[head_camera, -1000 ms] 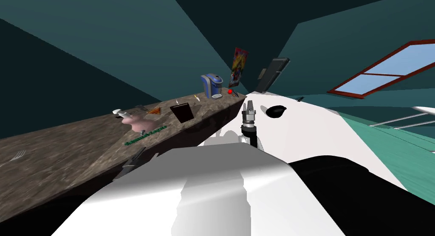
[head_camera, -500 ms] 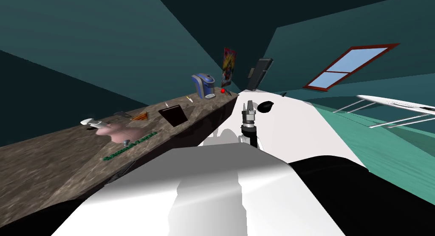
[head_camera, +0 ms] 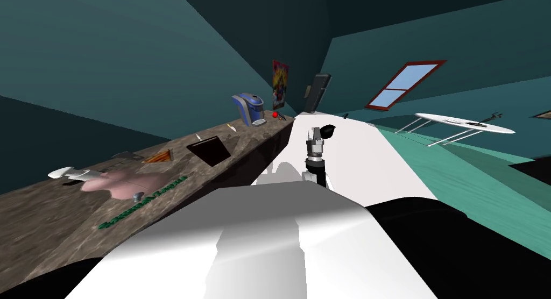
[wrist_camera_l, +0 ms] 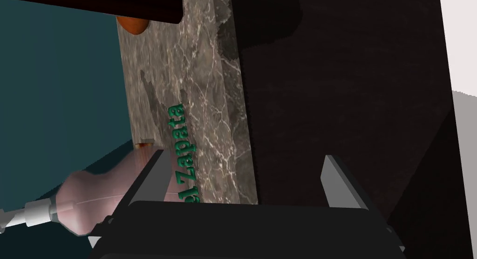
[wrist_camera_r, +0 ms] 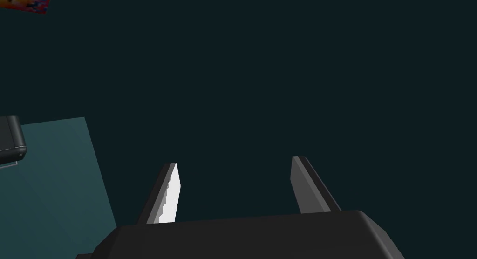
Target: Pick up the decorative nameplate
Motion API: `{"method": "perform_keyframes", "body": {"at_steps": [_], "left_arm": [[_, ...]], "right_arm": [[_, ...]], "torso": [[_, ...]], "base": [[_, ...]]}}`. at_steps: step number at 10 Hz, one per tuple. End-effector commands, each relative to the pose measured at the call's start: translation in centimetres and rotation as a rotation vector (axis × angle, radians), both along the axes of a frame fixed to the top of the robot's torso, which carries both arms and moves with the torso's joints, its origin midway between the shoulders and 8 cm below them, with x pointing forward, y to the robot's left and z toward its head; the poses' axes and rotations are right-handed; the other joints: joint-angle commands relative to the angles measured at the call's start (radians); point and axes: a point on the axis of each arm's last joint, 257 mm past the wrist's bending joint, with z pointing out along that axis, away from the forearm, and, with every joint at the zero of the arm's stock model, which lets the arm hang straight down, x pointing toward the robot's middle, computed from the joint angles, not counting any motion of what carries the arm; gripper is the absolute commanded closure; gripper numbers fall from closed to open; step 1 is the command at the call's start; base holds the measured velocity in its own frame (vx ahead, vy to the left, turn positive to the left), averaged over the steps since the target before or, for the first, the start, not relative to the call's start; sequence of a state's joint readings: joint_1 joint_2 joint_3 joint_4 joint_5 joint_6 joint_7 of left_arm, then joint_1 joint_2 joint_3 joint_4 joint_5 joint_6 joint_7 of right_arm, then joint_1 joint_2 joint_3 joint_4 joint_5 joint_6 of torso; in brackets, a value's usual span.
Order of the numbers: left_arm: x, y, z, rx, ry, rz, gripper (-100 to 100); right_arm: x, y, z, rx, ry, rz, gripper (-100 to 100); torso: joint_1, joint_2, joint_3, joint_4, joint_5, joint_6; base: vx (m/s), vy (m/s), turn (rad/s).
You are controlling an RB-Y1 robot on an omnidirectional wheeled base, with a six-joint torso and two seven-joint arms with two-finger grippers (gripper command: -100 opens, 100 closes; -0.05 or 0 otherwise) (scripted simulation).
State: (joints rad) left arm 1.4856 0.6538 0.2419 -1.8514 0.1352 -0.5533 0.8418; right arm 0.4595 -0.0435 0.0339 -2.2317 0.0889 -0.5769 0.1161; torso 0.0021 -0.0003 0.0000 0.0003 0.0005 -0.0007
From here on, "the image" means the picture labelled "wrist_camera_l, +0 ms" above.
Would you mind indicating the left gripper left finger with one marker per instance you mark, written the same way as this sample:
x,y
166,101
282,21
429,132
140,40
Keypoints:
x,y
149,184

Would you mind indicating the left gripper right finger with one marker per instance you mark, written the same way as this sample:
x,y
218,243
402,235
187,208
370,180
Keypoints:
x,y
341,190

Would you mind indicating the green raised lettering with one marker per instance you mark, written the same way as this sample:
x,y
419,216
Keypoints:
x,y
183,151

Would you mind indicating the pink spray bottle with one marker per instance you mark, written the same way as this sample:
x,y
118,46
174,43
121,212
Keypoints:
x,y
93,199

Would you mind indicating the orange round fruit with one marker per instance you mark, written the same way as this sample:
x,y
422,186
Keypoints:
x,y
132,25

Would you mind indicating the dark brown flat slab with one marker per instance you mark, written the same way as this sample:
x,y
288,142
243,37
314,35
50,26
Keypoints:
x,y
93,2

